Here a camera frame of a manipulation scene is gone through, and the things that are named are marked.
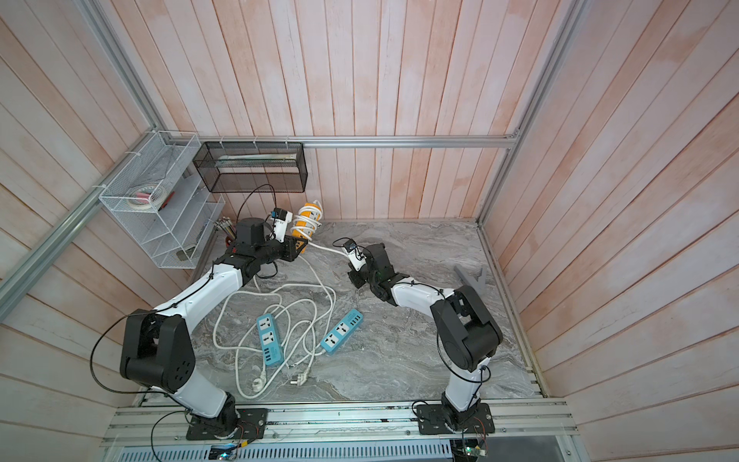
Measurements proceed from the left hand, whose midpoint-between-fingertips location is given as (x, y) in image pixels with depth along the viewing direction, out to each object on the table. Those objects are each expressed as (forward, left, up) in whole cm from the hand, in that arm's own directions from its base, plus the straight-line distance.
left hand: (302, 242), depth 88 cm
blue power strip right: (-22, -13, -17) cm, 30 cm away
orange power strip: (+2, -2, +7) cm, 8 cm away
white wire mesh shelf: (-5, +33, +9) cm, 35 cm away
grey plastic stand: (-3, -60, -18) cm, 63 cm away
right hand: (-1, -15, -9) cm, 18 cm away
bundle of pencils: (+10, +28, -2) cm, 30 cm away
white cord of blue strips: (-14, +2, -19) cm, 24 cm away
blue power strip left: (-25, +8, -15) cm, 31 cm away
